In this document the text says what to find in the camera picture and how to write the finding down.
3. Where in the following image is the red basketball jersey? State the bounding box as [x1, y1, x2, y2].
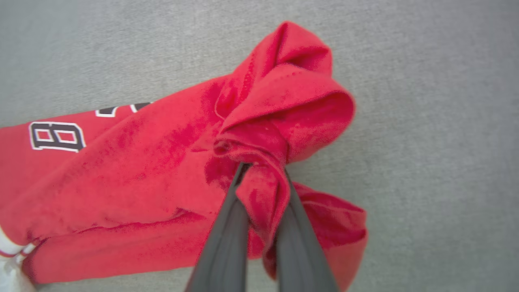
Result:
[0, 21, 369, 292]

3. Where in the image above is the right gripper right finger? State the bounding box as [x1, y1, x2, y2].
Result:
[275, 170, 339, 292]

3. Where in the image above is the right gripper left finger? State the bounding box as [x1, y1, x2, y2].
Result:
[184, 162, 253, 292]

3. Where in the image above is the grey fabric sofa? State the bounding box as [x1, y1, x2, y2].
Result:
[0, 0, 519, 292]

